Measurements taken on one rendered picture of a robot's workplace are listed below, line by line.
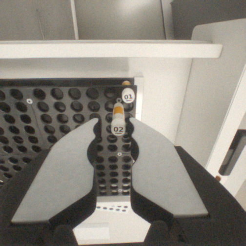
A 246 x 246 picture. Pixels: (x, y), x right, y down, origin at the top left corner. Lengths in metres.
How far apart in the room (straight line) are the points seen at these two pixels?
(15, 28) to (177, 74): 0.38
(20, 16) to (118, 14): 0.65
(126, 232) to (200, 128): 0.59
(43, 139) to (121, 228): 0.55
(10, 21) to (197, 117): 0.42
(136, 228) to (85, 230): 0.19
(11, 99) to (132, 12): 0.94
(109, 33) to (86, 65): 0.84
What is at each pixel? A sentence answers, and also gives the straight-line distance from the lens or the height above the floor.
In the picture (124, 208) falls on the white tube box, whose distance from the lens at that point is 0.50.
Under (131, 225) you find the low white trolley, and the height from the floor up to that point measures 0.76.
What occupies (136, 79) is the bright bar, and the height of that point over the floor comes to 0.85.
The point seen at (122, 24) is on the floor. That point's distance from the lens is 1.05.
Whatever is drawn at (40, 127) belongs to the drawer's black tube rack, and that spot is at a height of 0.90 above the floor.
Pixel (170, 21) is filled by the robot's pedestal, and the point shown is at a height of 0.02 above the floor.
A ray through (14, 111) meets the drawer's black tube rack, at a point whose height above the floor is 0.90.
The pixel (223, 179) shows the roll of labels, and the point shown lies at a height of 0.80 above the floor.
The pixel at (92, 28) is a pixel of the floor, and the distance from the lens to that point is 1.06.
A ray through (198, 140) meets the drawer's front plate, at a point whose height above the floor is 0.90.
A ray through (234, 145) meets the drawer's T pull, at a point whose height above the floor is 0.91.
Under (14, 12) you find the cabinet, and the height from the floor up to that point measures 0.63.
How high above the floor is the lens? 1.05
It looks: 60 degrees down
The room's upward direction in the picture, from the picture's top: 177 degrees clockwise
